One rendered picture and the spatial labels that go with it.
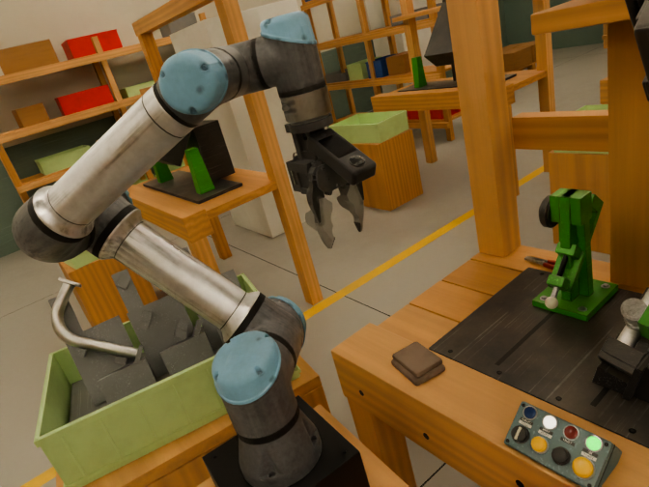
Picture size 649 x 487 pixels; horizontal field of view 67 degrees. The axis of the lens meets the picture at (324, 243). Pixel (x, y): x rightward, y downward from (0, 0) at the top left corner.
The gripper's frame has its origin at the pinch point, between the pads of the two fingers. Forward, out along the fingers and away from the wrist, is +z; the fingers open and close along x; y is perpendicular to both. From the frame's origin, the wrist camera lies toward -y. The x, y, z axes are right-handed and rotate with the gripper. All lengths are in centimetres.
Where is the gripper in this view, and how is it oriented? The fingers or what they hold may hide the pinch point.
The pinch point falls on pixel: (346, 234)
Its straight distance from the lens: 83.5
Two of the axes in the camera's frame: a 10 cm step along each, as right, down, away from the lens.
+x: -7.6, 4.2, -4.9
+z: 2.4, 8.9, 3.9
